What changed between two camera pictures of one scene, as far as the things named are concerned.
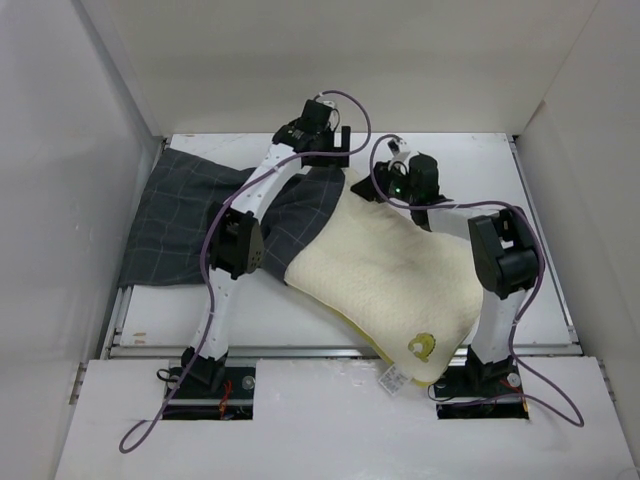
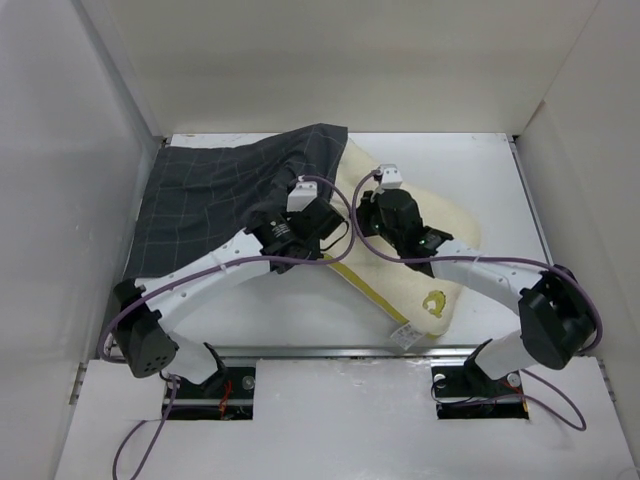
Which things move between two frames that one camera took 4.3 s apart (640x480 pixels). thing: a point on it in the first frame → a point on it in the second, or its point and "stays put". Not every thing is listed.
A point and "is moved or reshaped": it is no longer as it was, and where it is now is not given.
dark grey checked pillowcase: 168,243 is moved or reshaped
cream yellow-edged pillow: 411,295 is moved or reshaped
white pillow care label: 394,379 → 407,335
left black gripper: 327,160 → 316,251
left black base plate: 210,393 stays put
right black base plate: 481,391 stays put
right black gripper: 368,189 → 363,211
